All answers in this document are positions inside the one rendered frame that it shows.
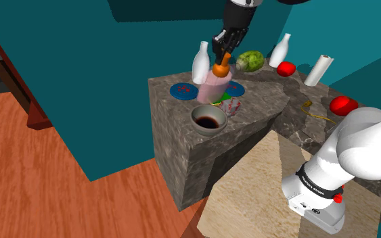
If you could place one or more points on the beige robot stand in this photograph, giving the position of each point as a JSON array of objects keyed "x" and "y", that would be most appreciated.
[{"x": 249, "y": 191}]

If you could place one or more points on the white bottle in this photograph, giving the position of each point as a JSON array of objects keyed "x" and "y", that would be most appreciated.
[
  {"x": 200, "y": 64},
  {"x": 280, "y": 52}
]

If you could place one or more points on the green cabbage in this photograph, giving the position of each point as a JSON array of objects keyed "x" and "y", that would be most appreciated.
[{"x": 251, "y": 61}]

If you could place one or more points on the pink bottle with orange cap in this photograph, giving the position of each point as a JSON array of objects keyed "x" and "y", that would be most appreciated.
[{"x": 214, "y": 87}]

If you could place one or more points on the blue plate with red dots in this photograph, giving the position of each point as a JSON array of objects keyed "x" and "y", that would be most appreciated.
[
  {"x": 182, "y": 92},
  {"x": 237, "y": 89}
]

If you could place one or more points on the dark red wooden door frame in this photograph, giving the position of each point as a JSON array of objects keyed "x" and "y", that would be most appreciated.
[{"x": 28, "y": 105}]

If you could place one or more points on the green flat thing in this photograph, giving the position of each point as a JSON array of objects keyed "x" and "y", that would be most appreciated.
[{"x": 224, "y": 99}]

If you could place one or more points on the red tomato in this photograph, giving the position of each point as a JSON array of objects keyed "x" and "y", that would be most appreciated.
[
  {"x": 342, "y": 105},
  {"x": 286, "y": 69}
]

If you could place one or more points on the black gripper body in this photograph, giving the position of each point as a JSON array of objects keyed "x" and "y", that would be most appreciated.
[{"x": 238, "y": 18}]

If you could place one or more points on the white box with red pattern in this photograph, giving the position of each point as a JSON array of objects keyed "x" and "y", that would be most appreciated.
[{"x": 230, "y": 107}]

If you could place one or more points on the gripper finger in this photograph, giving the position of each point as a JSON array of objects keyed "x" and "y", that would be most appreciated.
[
  {"x": 219, "y": 44},
  {"x": 238, "y": 39}
]

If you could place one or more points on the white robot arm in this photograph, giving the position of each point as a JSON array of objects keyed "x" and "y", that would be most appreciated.
[{"x": 358, "y": 145}]

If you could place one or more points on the grey bowl with dark liquid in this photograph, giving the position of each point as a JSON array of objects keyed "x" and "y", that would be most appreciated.
[{"x": 209, "y": 122}]

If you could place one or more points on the white paper towel roll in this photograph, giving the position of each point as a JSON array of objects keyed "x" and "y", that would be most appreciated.
[{"x": 318, "y": 71}]

